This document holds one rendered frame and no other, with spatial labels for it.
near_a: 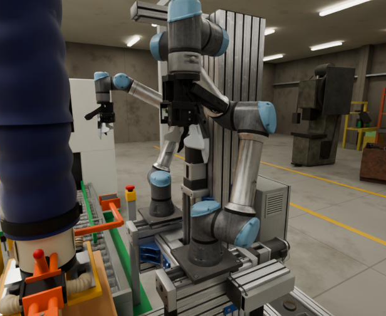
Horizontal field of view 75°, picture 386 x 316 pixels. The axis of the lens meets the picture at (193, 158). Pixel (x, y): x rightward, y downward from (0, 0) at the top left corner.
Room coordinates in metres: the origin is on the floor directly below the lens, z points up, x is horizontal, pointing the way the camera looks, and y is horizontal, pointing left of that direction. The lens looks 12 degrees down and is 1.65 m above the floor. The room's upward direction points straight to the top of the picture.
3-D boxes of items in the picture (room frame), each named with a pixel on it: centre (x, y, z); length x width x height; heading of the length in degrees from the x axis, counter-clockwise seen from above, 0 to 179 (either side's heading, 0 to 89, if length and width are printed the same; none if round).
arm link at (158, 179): (1.38, 0.19, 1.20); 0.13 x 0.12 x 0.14; 16
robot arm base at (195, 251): (0.93, -0.05, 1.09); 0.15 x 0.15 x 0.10
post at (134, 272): (1.84, 0.48, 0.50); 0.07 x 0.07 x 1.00; 27
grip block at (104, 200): (1.16, 0.41, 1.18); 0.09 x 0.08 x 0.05; 118
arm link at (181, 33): (0.61, 0.02, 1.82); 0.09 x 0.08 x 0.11; 144
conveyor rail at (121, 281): (2.29, 0.91, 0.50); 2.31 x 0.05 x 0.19; 27
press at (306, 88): (6.92, -3.37, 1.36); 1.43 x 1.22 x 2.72; 117
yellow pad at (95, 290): (0.82, 0.41, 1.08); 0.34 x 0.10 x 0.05; 28
